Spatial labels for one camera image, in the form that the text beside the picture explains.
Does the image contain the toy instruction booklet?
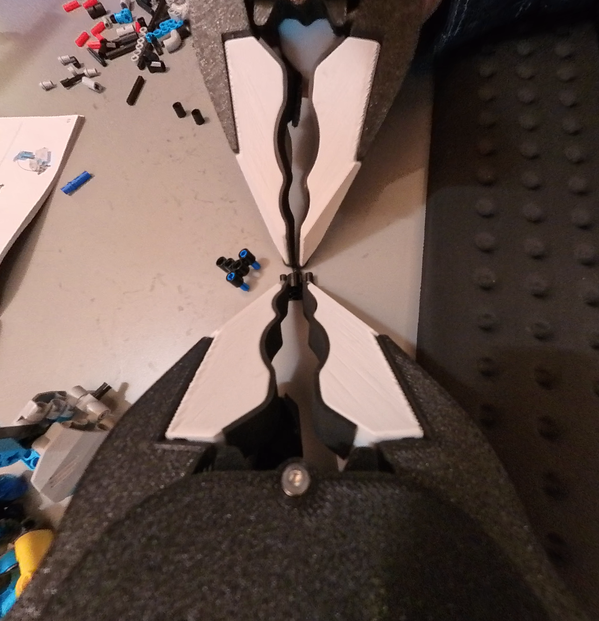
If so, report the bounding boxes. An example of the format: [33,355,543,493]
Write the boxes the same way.
[0,114,86,321]

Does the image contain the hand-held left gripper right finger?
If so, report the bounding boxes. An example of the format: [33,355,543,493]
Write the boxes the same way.
[304,281,423,459]

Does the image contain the black connector brick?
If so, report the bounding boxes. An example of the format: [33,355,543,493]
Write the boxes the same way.
[279,272,314,299]

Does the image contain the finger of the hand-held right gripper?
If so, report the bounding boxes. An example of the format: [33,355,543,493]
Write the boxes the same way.
[296,36,381,267]
[223,35,296,267]

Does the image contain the black studded mat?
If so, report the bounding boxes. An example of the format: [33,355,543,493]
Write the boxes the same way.
[416,22,599,621]

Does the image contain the blue yellow brick assembly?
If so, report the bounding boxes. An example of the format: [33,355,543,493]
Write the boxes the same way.
[0,381,130,621]

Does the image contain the pile of loose toy bricks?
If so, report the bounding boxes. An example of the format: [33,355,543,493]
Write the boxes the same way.
[37,0,193,93]

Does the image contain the black blue connector assembly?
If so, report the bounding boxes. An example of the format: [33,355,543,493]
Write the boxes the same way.
[216,248,262,292]

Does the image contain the grey desk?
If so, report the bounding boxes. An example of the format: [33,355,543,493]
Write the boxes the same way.
[0,0,433,534]

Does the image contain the blue pin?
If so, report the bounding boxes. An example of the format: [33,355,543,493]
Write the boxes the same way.
[61,171,93,195]

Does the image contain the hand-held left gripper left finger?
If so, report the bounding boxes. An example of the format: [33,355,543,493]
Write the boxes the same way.
[166,281,290,442]

